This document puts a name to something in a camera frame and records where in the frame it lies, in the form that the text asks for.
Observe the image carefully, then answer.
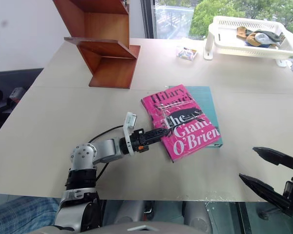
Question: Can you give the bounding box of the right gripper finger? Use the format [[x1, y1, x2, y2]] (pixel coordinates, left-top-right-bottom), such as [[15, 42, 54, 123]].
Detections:
[[252, 146, 293, 169], [239, 173, 293, 217]]

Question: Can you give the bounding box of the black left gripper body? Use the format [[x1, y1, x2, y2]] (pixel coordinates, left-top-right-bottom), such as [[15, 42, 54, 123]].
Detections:
[[130, 129, 151, 154]]

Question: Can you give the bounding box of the pink hardcover book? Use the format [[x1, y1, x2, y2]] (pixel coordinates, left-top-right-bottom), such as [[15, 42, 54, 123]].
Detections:
[[141, 84, 222, 164]]

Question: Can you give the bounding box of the teal book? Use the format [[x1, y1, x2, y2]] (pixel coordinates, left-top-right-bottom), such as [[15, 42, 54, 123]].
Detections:
[[168, 85, 224, 149]]

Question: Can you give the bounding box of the wooden bookshelf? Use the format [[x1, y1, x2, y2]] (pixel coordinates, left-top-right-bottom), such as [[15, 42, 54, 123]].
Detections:
[[52, 0, 142, 89]]

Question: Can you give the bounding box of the grey rounded robot leg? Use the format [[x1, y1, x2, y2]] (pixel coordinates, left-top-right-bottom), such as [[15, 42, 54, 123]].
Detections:
[[116, 200, 148, 223], [182, 201, 213, 234]]

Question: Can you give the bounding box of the small clear plastic box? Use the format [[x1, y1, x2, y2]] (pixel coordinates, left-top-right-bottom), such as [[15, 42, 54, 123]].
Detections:
[[176, 45, 198, 60]]

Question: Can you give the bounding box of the grey robot torso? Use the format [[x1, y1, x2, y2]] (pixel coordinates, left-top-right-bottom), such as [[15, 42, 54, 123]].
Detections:
[[30, 220, 212, 234]]

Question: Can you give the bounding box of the white plastic basket rack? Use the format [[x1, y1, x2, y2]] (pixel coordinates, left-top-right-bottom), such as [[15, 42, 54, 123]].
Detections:
[[204, 15, 293, 67]]

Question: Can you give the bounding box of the white sock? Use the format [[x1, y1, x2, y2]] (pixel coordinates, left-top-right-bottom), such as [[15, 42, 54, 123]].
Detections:
[[255, 33, 269, 45]]

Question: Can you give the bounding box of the tan sock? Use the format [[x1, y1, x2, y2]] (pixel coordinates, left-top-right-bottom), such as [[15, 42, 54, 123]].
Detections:
[[245, 32, 260, 46]]

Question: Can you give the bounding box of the brown sock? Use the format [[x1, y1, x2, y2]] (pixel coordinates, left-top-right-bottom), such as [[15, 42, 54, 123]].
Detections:
[[236, 26, 250, 40]]

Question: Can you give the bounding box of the blue plaid cloth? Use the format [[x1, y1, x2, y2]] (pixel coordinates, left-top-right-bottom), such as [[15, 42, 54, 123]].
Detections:
[[0, 196, 61, 234]]

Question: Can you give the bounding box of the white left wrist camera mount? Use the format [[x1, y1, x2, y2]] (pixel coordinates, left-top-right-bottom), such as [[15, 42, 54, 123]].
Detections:
[[123, 111, 138, 156]]

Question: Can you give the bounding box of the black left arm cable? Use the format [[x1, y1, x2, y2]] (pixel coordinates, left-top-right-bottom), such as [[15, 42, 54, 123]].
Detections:
[[87, 125, 125, 183]]

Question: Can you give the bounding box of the dark window frame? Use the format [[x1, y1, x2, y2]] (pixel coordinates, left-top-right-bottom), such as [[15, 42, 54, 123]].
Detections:
[[140, 0, 157, 39]]

